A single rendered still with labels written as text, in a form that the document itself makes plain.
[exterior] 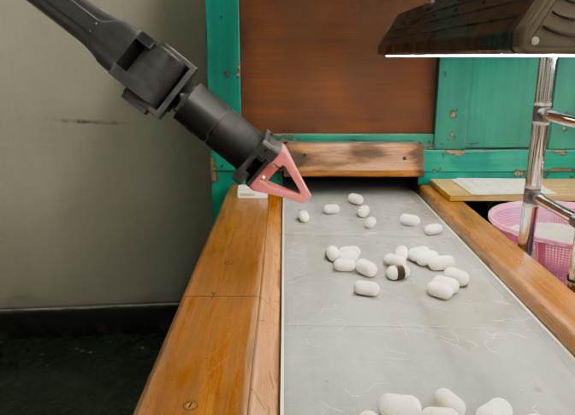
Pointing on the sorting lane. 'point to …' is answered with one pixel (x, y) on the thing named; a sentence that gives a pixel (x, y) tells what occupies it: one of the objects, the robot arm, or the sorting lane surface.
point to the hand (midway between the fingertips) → (303, 195)
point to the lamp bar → (489, 23)
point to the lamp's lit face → (488, 56)
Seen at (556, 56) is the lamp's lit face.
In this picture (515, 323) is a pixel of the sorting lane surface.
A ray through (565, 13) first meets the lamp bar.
